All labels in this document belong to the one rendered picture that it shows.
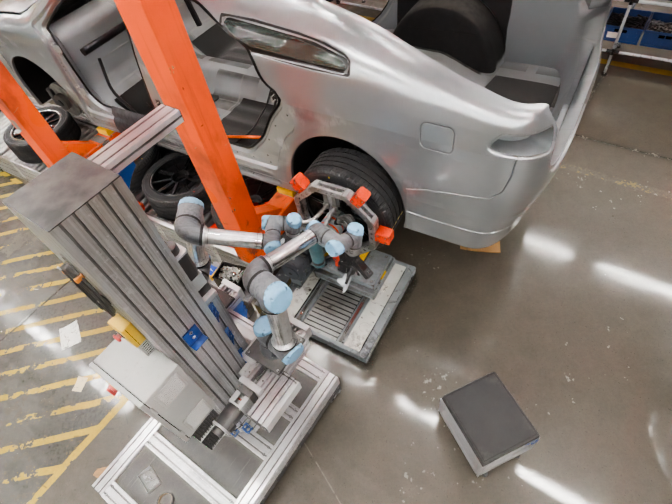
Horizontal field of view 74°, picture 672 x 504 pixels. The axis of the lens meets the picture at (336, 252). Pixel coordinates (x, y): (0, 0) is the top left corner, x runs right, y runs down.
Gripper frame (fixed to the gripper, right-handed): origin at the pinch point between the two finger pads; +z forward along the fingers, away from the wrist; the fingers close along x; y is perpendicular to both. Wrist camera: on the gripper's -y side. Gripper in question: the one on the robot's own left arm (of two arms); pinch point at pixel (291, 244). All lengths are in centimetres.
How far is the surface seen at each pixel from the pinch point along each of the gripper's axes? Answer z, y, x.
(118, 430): 106, 104, -93
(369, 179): -21, -37, 37
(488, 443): 11, 88, 117
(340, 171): -20.9, -39.4, 20.2
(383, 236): -5, -12, 51
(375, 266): 65, -24, 61
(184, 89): -67, -35, -56
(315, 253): 30.8, -11.0, 15.2
